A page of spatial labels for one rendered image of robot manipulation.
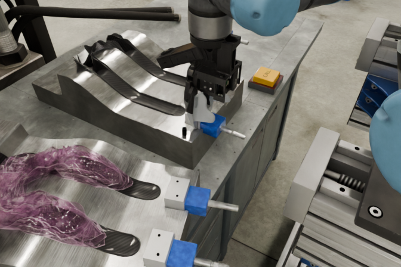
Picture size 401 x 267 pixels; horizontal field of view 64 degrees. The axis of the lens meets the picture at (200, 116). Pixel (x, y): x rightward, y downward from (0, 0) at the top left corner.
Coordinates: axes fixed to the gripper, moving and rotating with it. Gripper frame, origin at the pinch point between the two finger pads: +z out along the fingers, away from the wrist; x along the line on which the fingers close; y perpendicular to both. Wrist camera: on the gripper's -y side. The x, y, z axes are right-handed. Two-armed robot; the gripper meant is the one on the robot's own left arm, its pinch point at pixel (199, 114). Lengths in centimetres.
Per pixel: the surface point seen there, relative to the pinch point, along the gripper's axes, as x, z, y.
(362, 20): 281, 91, 16
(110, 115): -6.9, 4.0, -20.0
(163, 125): -5.6, 1.4, -5.8
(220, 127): -0.6, 1.0, 5.4
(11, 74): -1, 13, -69
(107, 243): -30.6, 5.1, -0.1
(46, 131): -14.3, 10.5, -35.9
